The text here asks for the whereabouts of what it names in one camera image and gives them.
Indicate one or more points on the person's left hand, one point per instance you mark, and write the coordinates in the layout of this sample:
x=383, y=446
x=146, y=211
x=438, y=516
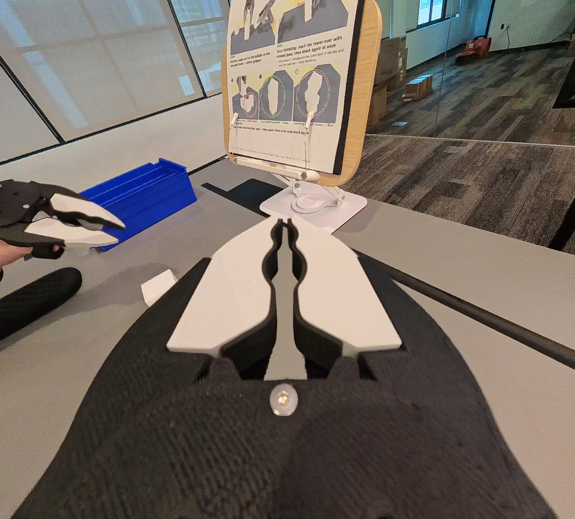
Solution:
x=13, y=254

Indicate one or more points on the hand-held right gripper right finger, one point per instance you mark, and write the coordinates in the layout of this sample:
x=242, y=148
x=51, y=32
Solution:
x=346, y=303

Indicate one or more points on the blue plastic bin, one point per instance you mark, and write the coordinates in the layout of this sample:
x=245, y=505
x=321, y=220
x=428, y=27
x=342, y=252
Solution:
x=143, y=195

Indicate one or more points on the white document stand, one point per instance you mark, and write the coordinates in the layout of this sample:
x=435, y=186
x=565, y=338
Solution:
x=346, y=209

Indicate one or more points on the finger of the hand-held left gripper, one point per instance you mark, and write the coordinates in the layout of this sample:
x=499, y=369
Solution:
x=72, y=234
x=85, y=209

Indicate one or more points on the black mesh wrist rest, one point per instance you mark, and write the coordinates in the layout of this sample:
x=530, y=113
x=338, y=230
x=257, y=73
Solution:
x=36, y=299

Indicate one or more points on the printed instruction sheet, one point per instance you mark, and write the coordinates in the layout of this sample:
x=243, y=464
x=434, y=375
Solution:
x=292, y=142

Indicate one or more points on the brown cardboard box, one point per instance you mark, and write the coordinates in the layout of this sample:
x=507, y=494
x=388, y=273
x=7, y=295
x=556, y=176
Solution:
x=377, y=106
x=393, y=61

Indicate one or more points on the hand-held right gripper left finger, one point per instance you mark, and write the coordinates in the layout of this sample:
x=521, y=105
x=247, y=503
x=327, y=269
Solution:
x=224, y=303

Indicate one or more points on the white foam cube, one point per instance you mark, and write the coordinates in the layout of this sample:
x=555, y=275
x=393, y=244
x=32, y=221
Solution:
x=157, y=288

